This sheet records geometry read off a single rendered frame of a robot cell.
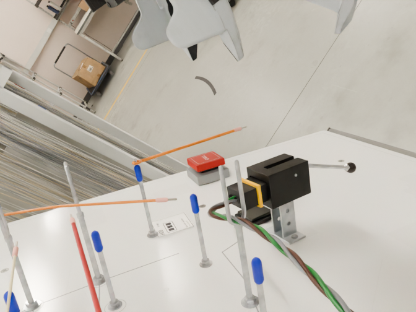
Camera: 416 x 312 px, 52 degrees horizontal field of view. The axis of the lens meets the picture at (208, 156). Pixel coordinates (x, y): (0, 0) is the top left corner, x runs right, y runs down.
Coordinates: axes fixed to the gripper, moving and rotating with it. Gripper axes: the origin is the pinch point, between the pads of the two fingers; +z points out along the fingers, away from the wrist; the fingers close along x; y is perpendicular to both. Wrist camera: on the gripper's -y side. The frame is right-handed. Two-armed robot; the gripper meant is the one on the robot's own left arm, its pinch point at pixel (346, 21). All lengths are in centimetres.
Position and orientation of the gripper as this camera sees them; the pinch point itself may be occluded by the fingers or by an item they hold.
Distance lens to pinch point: 52.5
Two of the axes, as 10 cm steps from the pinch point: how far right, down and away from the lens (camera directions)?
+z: -0.2, 8.1, 5.9
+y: -9.7, -1.6, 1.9
